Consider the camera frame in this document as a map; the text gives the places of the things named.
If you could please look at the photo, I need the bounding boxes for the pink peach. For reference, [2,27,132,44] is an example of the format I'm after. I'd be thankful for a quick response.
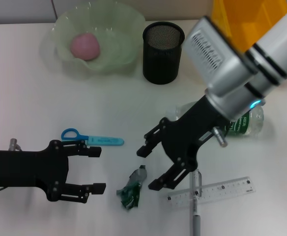
[70,33,101,61]

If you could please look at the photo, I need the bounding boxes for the yellow plastic bin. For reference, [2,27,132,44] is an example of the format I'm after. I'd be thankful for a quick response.
[211,0,287,54]

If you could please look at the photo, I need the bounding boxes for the translucent green fruit bowl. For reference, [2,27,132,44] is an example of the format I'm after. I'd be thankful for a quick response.
[40,1,146,79]

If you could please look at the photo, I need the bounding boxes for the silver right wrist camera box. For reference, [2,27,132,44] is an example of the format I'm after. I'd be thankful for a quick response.
[182,16,258,96]

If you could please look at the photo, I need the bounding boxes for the clear green-label water bottle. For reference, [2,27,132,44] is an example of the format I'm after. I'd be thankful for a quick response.
[165,103,264,138]

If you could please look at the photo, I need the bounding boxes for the blue capped scissors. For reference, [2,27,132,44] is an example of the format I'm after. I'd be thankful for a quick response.
[61,127,124,147]

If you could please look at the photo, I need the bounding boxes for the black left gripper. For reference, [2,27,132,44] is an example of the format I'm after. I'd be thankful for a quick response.
[0,139,107,204]

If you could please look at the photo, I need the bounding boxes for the grey clear pen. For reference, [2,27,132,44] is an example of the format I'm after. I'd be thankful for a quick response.
[189,169,203,236]

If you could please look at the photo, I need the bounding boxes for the transparent plastic ruler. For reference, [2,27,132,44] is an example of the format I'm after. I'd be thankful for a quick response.
[157,176,257,213]

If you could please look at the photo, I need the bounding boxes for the green plastic wrapper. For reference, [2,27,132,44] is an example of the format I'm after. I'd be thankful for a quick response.
[115,165,148,209]

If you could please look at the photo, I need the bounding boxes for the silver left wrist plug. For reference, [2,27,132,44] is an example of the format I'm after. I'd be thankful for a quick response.
[9,138,24,151]

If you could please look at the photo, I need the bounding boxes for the right wrist plug with cable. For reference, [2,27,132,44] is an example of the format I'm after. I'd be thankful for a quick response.
[212,126,228,148]

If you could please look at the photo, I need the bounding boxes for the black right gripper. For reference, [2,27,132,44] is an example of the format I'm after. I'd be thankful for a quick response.
[136,94,223,191]

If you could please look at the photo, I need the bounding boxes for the black mesh pen holder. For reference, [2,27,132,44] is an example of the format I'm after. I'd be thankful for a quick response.
[143,21,185,85]

